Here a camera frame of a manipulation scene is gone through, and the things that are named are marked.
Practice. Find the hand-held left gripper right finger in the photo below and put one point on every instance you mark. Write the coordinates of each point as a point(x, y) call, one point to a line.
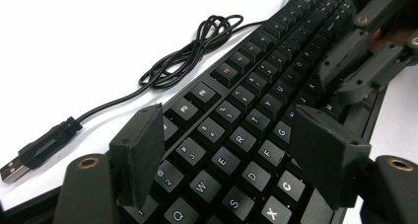
point(323, 155)

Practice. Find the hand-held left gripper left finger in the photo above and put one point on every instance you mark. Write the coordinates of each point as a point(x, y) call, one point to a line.
point(139, 155)

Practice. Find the black computer keyboard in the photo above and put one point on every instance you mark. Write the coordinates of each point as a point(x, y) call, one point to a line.
point(240, 138)

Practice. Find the white board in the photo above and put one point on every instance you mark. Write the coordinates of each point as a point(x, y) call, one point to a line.
point(65, 36)

